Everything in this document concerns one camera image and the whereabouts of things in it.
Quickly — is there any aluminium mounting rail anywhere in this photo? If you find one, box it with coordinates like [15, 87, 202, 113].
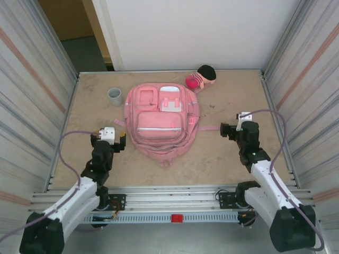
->
[28, 185, 317, 214]

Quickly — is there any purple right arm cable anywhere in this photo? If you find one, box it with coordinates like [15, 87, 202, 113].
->
[246, 109, 325, 251]

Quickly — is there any pink backpack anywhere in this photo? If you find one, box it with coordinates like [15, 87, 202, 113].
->
[114, 83, 221, 168]

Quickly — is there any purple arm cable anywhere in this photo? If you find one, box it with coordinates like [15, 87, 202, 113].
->
[0, 130, 101, 248]
[246, 109, 325, 251]

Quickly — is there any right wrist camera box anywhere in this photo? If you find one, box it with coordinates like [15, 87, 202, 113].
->
[235, 112, 253, 132]

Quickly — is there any grey cup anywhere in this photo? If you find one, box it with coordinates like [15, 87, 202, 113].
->
[107, 87, 124, 107]

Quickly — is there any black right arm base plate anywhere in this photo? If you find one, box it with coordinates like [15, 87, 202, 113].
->
[217, 190, 266, 210]

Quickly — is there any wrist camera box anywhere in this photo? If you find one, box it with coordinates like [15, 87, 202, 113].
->
[99, 126, 116, 146]
[235, 112, 253, 132]

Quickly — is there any plush doll with black hair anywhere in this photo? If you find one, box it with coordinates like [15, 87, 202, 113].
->
[184, 64, 217, 94]

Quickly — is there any brown wooden door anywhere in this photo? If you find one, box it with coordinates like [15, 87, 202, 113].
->
[38, 0, 113, 66]

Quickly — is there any white door frame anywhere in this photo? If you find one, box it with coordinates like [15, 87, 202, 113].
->
[91, 0, 124, 71]

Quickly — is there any slotted grey cable duct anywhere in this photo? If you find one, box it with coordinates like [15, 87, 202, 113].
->
[79, 213, 240, 225]

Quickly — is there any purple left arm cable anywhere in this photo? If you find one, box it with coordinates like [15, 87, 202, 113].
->
[0, 130, 101, 248]

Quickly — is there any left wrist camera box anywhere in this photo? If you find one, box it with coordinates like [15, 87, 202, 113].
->
[99, 126, 116, 146]

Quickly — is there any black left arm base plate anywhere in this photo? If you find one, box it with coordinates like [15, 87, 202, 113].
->
[105, 194, 127, 212]

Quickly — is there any aluminium frame post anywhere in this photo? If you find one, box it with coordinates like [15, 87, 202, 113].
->
[29, 0, 81, 81]
[261, 0, 310, 80]

